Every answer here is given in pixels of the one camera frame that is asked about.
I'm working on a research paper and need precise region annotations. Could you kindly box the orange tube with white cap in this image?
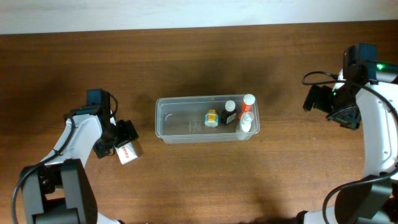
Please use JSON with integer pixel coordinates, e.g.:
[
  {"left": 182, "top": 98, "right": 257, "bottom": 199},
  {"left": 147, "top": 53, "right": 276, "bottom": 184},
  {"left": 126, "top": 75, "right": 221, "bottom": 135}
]
[{"left": 238, "top": 94, "right": 256, "bottom": 119}]

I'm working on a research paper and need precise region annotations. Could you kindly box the white toothpaste box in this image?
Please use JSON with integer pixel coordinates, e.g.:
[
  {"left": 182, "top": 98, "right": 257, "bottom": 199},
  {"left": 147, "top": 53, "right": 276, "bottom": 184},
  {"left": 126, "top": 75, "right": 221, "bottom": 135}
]
[{"left": 116, "top": 142, "right": 138, "bottom": 165}]

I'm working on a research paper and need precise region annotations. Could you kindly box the small jar with gold lid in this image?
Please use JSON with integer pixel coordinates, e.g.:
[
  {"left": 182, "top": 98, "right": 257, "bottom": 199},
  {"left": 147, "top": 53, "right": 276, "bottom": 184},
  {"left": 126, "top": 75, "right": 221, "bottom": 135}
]
[{"left": 205, "top": 110, "right": 219, "bottom": 128}]

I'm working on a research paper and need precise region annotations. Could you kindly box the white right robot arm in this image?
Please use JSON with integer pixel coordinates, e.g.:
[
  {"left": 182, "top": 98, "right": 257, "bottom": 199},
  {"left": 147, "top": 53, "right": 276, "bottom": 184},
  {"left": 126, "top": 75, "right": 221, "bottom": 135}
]
[{"left": 295, "top": 43, "right": 397, "bottom": 223}]

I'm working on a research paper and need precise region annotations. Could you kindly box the clear plastic container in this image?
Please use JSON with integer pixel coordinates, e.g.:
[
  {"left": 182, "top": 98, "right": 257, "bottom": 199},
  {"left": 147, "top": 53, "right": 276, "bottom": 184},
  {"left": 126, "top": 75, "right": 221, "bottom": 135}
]
[{"left": 154, "top": 94, "right": 261, "bottom": 144}]

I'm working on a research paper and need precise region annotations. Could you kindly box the dark bottle with white cap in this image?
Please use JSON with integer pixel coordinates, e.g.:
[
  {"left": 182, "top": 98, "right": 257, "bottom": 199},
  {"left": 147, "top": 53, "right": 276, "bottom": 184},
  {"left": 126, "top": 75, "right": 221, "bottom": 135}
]
[{"left": 221, "top": 100, "right": 236, "bottom": 124}]

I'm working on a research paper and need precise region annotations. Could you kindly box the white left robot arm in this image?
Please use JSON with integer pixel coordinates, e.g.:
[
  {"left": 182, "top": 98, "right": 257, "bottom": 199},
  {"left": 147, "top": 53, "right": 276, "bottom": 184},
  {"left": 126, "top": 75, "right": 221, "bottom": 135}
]
[{"left": 13, "top": 104, "right": 138, "bottom": 223}]

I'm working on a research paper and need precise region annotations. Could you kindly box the white bottle with pink label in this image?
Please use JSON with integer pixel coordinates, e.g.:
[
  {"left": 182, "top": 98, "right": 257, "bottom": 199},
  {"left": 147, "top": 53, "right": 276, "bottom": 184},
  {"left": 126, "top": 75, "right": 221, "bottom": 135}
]
[{"left": 236, "top": 111, "right": 254, "bottom": 140}]

